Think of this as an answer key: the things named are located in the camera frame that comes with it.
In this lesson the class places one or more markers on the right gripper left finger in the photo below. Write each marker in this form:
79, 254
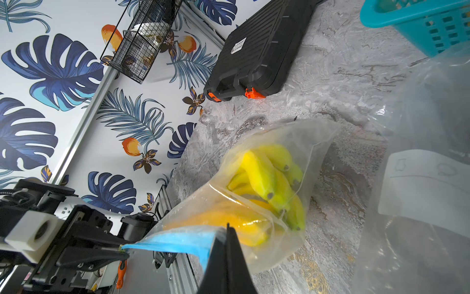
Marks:
215, 275

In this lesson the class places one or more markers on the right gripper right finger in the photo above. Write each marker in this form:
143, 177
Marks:
238, 277

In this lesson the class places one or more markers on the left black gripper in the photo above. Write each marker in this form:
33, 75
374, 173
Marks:
83, 245

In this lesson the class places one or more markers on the clear zip-top bag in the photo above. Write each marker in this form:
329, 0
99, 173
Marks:
308, 142
416, 236

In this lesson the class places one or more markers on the yellow banana bunch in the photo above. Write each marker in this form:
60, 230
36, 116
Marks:
261, 193

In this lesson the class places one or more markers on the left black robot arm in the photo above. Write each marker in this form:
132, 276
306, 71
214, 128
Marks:
29, 195

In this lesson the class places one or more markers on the black plastic tool case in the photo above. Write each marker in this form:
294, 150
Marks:
257, 57

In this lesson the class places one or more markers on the teal plastic basket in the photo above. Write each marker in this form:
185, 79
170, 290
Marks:
431, 26

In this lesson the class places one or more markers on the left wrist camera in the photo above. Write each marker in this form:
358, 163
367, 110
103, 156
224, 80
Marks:
32, 235

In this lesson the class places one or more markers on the black wire basket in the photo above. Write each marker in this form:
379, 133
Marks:
136, 48

